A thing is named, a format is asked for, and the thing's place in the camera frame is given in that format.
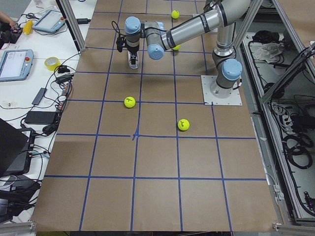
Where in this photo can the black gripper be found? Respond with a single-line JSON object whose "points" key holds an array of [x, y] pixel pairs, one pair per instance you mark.
{"points": [[133, 51]]}

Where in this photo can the tennis ball can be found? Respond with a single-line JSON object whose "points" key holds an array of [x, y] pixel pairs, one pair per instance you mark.
{"points": [[133, 60]]}

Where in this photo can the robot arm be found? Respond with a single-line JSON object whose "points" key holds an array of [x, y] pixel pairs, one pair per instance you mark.
{"points": [[221, 16], [228, 67]]}

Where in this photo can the middle tennis ball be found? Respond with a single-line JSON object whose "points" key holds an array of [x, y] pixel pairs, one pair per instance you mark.
{"points": [[176, 48]]}

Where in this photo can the tennis ball near gripper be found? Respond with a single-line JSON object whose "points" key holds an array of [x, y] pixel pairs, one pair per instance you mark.
{"points": [[129, 102]]}

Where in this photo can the tennis ball by base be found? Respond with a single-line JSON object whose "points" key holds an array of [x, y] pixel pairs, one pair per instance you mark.
{"points": [[175, 14], [183, 124]]}

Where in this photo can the person hand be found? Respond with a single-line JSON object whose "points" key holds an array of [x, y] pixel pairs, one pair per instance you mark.
{"points": [[6, 19]]}

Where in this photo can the small black adapter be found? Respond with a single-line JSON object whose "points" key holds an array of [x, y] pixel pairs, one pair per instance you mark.
{"points": [[82, 21]]}

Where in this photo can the yellow tape roll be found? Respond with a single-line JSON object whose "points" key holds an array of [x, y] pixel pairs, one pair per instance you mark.
{"points": [[52, 63]]}

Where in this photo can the far teach pendant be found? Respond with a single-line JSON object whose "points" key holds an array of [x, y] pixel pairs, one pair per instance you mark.
{"points": [[50, 23]]}

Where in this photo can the teach pendant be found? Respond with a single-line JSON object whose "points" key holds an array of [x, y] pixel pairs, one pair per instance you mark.
{"points": [[15, 65], [50, 23]]}

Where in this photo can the grey usb hub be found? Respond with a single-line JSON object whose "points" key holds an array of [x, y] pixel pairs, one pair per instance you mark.
{"points": [[39, 96]]}

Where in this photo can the yellow corn toy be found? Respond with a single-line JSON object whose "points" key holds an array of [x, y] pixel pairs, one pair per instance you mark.
{"points": [[28, 27]]}

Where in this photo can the black power adapter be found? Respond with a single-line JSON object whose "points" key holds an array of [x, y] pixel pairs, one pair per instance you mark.
{"points": [[40, 117]]}

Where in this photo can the near teach pendant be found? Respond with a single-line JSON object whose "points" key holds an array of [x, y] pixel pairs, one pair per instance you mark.
{"points": [[15, 65]]}

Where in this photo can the crumpled white cloth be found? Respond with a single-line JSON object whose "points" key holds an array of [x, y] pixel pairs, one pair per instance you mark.
{"points": [[269, 52]]}

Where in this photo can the black laptop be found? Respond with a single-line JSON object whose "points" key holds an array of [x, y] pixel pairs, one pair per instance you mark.
{"points": [[15, 149]]}

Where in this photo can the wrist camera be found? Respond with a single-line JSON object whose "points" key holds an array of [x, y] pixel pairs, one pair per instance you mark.
{"points": [[120, 43]]}

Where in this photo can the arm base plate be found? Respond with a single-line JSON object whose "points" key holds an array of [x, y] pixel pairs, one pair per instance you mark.
{"points": [[215, 95]]}

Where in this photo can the aluminium frame post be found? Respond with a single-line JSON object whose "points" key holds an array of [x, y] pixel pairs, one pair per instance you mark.
{"points": [[71, 22]]}

